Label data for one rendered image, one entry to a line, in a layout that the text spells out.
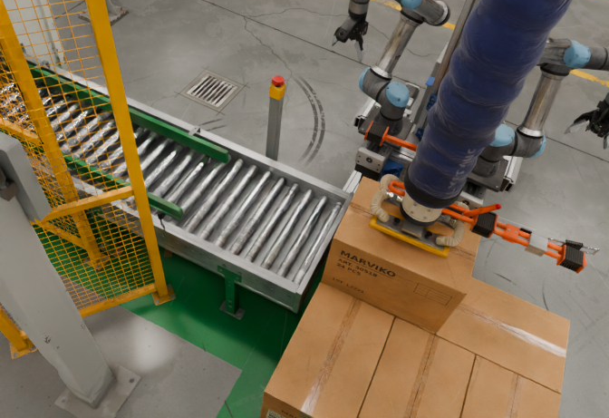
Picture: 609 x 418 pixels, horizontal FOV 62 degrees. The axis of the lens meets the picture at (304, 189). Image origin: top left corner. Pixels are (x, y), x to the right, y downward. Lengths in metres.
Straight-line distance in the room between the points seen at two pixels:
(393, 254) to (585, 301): 1.83
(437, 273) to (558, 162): 2.45
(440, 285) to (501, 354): 0.57
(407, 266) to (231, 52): 2.97
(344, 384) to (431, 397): 0.38
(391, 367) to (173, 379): 1.16
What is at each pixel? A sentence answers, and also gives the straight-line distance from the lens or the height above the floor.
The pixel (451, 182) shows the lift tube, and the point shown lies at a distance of 1.91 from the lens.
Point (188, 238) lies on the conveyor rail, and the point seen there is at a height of 0.59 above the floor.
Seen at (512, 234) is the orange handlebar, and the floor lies 1.19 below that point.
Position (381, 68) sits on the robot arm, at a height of 1.31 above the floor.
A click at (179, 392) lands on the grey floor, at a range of 2.88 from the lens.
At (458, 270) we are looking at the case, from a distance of 2.26.
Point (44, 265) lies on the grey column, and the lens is 1.86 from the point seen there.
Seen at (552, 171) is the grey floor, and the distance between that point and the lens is 4.38.
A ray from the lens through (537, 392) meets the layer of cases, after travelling 2.65.
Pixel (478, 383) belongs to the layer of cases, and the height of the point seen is 0.54.
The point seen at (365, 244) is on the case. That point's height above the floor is 0.94.
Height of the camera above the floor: 2.74
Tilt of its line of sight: 51 degrees down
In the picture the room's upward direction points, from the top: 10 degrees clockwise
